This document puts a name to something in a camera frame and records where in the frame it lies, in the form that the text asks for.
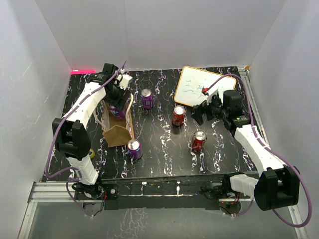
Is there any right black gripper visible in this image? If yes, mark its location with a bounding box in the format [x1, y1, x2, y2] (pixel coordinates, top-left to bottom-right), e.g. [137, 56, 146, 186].
[191, 94, 229, 125]

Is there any purple soda can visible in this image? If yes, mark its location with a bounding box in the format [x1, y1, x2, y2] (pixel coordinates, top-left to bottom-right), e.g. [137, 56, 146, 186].
[109, 105, 126, 119]
[141, 89, 154, 110]
[127, 139, 143, 160]

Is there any red soda can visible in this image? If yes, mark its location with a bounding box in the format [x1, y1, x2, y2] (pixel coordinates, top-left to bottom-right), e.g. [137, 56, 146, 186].
[172, 105, 186, 126]
[191, 130, 207, 151]

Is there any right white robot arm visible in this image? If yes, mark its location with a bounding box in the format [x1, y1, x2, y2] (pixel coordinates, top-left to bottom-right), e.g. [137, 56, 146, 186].
[191, 88, 300, 211]

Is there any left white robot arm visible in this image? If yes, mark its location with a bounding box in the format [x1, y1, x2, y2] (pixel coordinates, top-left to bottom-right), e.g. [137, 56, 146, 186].
[50, 63, 132, 199]

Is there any brown canvas tote bag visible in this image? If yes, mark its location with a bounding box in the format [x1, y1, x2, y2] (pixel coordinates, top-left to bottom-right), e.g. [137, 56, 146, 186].
[93, 94, 135, 148]

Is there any small whiteboard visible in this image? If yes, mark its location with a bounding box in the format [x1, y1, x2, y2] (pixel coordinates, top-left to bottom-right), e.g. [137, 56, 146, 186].
[174, 66, 237, 107]

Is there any red soda can front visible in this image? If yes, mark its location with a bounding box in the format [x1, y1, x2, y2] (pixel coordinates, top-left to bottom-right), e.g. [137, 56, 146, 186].
[191, 130, 207, 151]

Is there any pink marker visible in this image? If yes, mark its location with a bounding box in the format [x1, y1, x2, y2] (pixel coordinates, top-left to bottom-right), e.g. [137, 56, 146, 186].
[71, 70, 96, 75]

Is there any purple soda can front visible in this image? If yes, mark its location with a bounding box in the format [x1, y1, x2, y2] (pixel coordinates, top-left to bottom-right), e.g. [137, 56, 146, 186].
[127, 139, 143, 160]

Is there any yellow tape roll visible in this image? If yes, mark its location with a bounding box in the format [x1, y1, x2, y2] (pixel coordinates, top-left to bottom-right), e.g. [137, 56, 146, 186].
[89, 149, 95, 159]

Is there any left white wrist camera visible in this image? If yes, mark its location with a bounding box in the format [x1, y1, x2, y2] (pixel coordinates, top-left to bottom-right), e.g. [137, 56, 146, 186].
[117, 74, 132, 90]

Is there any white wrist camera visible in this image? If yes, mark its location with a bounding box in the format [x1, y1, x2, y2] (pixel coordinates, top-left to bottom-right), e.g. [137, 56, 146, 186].
[117, 74, 132, 90]
[202, 85, 219, 104]

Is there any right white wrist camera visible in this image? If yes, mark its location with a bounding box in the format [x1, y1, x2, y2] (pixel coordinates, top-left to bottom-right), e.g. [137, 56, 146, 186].
[202, 85, 219, 104]

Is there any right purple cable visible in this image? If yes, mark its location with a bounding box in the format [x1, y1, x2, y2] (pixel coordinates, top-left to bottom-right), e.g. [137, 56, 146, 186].
[203, 74, 313, 228]

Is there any purple cable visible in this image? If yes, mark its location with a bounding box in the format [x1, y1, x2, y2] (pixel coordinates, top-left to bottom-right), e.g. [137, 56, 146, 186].
[45, 59, 127, 220]
[203, 74, 313, 228]

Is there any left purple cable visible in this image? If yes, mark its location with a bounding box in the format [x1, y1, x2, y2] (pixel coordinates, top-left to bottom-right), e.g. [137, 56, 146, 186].
[45, 59, 127, 220]

